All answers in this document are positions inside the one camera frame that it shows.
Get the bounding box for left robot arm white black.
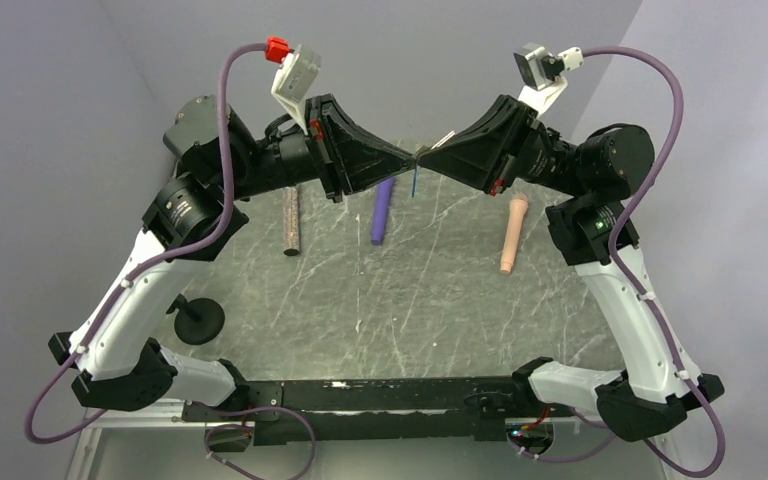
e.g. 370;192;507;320
49;94;413;420

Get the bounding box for black base frame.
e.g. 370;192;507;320
181;377;558;446

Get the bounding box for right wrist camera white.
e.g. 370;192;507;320
513;43;584;119

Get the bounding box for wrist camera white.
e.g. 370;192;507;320
264;37;322;133
513;43;584;119

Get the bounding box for beige peach stick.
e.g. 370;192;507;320
499;193;529;275

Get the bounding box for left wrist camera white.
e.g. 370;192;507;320
264;37;322;133

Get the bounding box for purple cable under base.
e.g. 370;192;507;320
203;405;320;480

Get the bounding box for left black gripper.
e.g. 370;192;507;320
218;94;417;203

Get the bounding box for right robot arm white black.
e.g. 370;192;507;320
417;95;724;442

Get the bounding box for glitter tube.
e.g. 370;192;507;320
282;187;300;256

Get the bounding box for purple cylinder stick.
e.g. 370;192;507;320
370;177;395;246

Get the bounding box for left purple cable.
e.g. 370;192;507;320
23;42;271;445

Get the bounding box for gold microphone on black stand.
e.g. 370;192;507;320
166;294;225;346

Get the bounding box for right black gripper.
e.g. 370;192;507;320
418;93;591;197

